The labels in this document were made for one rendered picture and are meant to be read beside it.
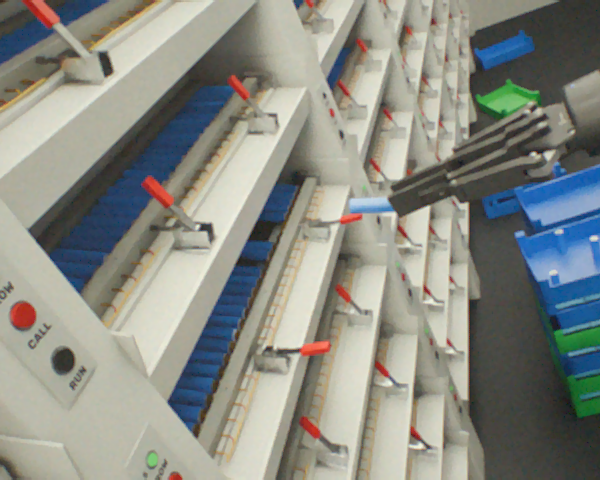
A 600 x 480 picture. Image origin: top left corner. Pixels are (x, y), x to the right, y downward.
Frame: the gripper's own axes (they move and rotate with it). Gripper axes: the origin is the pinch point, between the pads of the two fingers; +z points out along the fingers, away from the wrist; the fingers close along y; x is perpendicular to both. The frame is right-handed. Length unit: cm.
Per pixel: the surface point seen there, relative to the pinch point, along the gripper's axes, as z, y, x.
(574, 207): -1, 96, -75
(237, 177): 19.6, 1.2, 11.1
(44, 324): 14.7, -34.4, 19.6
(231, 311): 28.8, -6.0, -2.5
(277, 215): 28.8, 16.6, -2.6
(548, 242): 5, 69, -64
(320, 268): 21.7, 6.3, -8.7
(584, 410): 13, 49, -103
